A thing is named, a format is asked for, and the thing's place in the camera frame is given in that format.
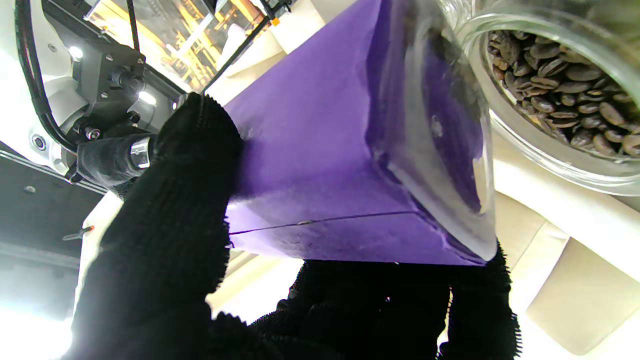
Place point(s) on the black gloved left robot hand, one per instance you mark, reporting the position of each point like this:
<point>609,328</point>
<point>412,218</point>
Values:
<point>165,250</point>

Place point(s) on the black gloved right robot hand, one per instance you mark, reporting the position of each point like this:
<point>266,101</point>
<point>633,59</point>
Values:
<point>105,160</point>

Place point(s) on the purple coffee jar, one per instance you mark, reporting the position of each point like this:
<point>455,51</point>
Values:
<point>310,150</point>

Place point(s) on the glass jar of coffee beans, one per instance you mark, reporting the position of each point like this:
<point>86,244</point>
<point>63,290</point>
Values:
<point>565,90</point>

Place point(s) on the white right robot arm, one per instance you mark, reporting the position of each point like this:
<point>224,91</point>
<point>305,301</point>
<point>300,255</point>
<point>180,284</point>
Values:
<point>12,100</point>

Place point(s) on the glass window with yellow structures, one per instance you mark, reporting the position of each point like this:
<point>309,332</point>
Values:
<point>190,30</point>

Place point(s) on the thin black stand pole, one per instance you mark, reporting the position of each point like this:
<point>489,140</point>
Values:
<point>235,52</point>

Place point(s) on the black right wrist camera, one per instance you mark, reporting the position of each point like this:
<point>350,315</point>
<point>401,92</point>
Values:
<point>107,75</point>

